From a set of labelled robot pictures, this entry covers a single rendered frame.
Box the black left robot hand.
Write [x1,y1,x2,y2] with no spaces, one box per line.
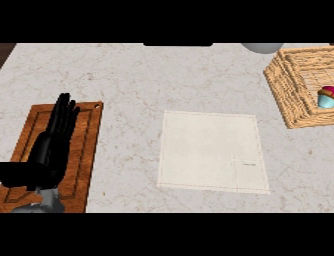
[0,92,81,192]

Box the white cloth placemat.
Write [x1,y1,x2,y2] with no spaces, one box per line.
[155,110,272,195]

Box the tan wicker basket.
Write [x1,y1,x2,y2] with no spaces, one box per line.
[263,43,334,130]

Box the pink frosted blue cupcake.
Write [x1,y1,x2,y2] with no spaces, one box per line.
[316,85,334,110]

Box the brown wooden cutting board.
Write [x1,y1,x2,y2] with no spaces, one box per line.
[0,101,105,214]

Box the grey rounded object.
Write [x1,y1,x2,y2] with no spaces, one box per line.
[239,43,285,55]

